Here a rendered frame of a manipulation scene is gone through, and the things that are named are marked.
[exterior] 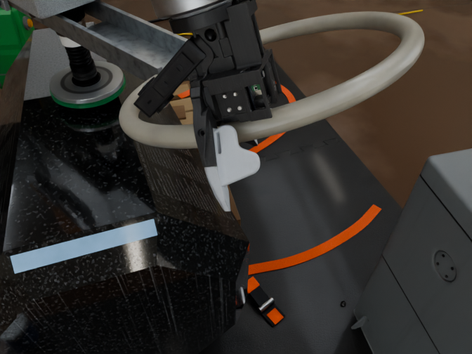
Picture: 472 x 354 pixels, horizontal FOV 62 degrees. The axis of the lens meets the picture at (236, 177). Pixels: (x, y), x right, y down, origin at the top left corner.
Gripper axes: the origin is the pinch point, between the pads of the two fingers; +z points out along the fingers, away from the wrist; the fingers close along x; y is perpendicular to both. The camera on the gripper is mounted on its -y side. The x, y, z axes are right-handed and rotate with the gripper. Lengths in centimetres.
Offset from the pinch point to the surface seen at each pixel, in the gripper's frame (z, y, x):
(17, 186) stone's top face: 9, -66, 22
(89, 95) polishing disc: -1, -58, 52
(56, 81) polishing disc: -6, -70, 56
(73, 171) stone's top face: 11, -56, 30
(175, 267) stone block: 35, -32, 19
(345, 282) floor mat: 105, -4, 78
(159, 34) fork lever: -12, -27, 44
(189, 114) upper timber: 43, -77, 140
